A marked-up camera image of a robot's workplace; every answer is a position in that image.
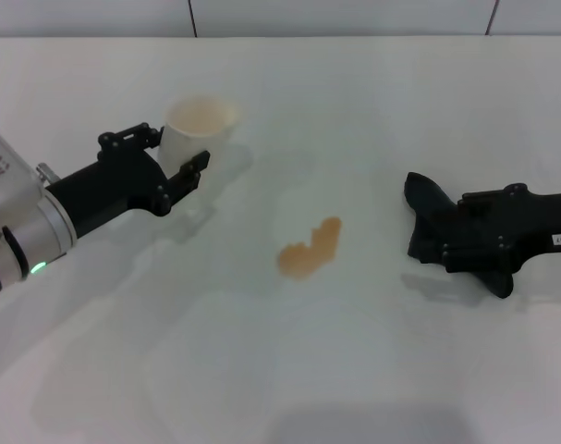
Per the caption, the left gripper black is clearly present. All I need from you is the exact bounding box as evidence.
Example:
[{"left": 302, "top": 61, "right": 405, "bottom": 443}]
[{"left": 43, "top": 121, "right": 213, "bottom": 242}]

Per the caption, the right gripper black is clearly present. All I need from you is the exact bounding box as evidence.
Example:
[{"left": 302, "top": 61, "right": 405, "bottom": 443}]
[{"left": 440, "top": 182, "right": 561, "bottom": 275}]

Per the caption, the white paper cup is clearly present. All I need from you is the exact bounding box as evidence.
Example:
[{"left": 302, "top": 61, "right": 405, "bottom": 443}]
[{"left": 156, "top": 93, "right": 242, "bottom": 187}]

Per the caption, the dark blue rag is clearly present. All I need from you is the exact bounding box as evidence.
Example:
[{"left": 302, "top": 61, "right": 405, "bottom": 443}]
[{"left": 402, "top": 171, "right": 514, "bottom": 300}]

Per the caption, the brown water stain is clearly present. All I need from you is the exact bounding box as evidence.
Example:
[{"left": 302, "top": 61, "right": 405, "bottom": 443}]
[{"left": 275, "top": 216, "right": 344, "bottom": 281}]

